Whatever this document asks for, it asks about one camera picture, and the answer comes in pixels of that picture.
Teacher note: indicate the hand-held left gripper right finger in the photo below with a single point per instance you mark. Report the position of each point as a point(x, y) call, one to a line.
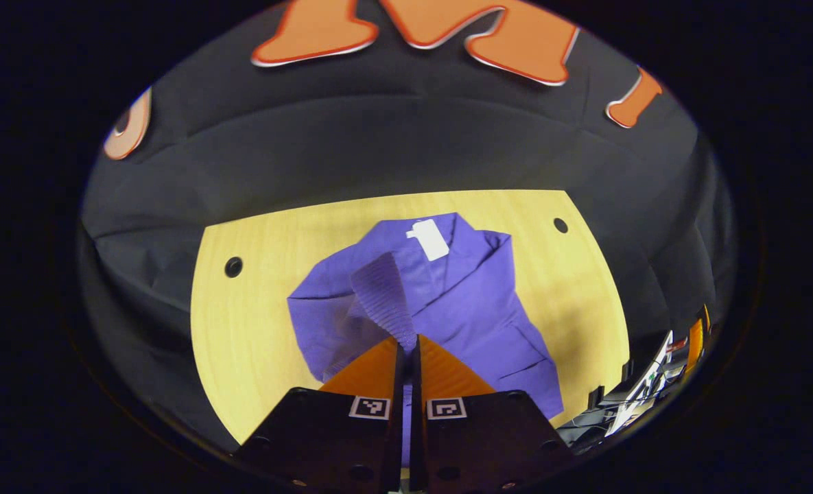
point(481, 446)

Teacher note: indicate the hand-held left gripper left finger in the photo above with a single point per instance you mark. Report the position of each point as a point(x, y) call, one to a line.
point(337, 446)

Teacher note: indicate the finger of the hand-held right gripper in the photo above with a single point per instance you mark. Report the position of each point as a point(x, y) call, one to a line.
point(696, 343)

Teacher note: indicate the purple shirt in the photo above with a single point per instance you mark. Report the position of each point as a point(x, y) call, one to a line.
point(461, 309)

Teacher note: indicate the dark equipment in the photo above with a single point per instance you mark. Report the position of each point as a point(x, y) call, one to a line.
point(591, 418)

